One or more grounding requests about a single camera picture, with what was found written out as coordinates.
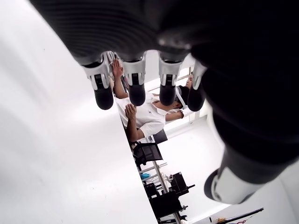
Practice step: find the dark grey flat panel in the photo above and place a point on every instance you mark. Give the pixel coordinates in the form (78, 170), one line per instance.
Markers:
(161, 136)

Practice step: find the onlooking person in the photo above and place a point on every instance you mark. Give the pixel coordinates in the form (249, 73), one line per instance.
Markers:
(189, 81)

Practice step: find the white VR headset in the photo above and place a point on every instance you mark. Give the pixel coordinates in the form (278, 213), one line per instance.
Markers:
(180, 100)

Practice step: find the white ladder rail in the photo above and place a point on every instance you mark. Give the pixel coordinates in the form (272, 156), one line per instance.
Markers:
(158, 174)

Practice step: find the blue cloth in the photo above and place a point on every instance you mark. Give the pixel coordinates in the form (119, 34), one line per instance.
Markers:
(145, 176)

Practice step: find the person in white shirt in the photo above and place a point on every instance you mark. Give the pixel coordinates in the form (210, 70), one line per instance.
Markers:
(150, 117)

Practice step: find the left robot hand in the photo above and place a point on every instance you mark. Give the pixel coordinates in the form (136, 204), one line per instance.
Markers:
(210, 46)

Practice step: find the black folding chair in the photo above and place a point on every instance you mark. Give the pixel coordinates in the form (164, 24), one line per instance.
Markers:
(148, 152)

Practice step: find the black machine block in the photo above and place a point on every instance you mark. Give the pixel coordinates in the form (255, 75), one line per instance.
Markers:
(180, 183)

